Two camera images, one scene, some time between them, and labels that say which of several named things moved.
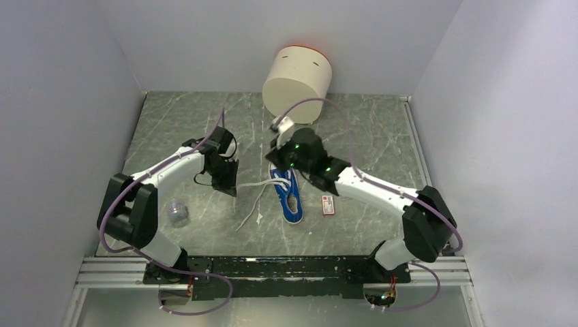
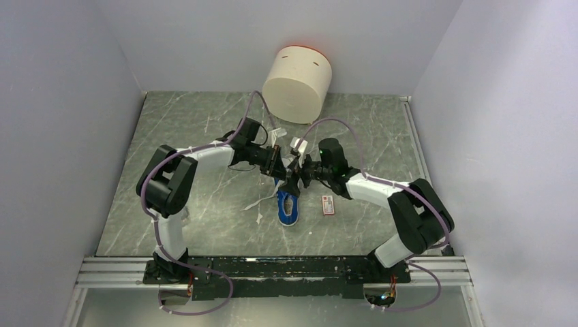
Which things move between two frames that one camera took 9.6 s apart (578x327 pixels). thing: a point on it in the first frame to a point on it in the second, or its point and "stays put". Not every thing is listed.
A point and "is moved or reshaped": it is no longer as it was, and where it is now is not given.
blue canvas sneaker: [285, 184] is moved or reshaped
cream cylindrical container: [297, 73] stays put
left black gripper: [227, 185] to [273, 165]
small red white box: [328, 205] stays put
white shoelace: [279, 181] to [254, 204]
